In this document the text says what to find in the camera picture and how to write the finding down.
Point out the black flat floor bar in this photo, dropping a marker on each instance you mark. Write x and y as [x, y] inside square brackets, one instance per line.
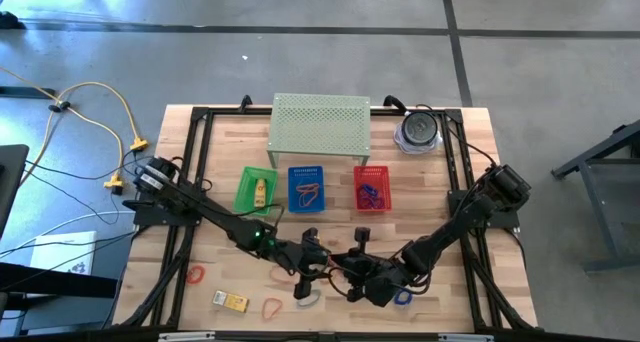
[25, 92]

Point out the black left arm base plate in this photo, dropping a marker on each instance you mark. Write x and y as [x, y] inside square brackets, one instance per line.
[150, 217]

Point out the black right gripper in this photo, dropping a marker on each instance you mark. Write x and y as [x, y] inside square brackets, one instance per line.
[377, 282]

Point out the dark grey table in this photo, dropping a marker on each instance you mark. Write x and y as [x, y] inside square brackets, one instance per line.
[50, 281]

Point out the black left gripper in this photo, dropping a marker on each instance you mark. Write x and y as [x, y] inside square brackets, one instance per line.
[307, 259]

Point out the silver bracket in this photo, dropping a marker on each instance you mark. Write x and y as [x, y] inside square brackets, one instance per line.
[465, 338]
[185, 337]

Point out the white cardboard box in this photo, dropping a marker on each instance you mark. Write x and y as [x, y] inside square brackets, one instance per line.
[60, 252]

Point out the dark rounded object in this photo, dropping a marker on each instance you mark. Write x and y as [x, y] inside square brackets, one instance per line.
[10, 22]

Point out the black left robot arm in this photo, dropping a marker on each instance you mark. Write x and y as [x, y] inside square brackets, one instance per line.
[220, 219]

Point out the white cylinder device black top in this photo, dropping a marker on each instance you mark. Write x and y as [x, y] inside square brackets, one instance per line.
[420, 127]

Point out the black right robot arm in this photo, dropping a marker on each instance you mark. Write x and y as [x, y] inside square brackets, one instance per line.
[450, 234]

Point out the black desk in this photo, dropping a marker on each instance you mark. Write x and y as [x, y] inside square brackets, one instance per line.
[12, 182]

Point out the orange rubber band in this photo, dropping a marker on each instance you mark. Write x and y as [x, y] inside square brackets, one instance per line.
[263, 309]
[306, 205]
[272, 277]
[298, 187]
[300, 199]

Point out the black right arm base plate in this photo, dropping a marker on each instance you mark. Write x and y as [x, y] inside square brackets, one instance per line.
[507, 219]

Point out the red coil band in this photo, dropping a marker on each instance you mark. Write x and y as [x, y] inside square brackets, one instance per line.
[188, 275]

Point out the blue plastic basket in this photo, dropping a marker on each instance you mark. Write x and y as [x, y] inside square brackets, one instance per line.
[306, 174]

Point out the red plastic basket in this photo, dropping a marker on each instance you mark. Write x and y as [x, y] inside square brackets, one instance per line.
[382, 177]

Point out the green plastic basket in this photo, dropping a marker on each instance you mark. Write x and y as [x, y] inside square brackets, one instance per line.
[245, 197]

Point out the grey metal table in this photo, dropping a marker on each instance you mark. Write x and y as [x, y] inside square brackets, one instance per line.
[597, 197]

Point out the yellow crayon box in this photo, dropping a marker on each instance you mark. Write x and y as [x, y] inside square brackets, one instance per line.
[260, 197]
[235, 302]

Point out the pale green perforated metal shelf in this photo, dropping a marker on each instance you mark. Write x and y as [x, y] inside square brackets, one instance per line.
[320, 122]

